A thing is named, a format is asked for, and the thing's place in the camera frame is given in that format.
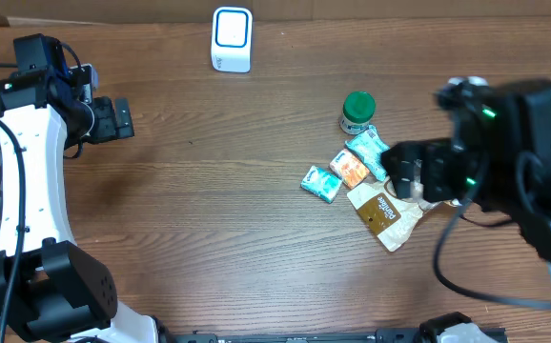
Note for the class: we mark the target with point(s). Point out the green lid jar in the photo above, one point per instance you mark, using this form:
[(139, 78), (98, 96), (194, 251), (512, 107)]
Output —
[(357, 112)]

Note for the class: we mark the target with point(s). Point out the white barcode scanner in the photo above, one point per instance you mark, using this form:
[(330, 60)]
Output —
[(231, 44)]

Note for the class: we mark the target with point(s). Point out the clear snack bag brown label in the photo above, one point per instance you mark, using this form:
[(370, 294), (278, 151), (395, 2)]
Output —
[(389, 218)]

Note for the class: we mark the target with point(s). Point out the teal tissue packet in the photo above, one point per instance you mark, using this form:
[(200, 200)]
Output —
[(321, 183)]

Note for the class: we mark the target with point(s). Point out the orange tissue packet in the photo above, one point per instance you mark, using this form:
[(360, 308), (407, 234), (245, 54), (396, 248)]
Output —
[(349, 168)]

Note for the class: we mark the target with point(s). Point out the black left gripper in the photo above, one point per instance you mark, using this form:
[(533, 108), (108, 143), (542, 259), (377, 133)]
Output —
[(111, 130)]

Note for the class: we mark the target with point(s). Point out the cardboard back panel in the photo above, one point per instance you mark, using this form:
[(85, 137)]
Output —
[(56, 12)]

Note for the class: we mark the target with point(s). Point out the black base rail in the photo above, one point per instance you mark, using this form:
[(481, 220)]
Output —
[(452, 327)]

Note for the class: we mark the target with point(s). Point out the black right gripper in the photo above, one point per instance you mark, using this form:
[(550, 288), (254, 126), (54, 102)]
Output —
[(398, 158)]

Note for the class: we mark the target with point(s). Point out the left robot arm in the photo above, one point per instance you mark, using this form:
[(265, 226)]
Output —
[(50, 289)]

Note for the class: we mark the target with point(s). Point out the light teal wipes pack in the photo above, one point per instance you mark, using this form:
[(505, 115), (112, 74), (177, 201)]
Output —
[(368, 147)]

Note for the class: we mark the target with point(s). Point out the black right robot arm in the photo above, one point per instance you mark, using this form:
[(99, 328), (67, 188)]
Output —
[(498, 157)]

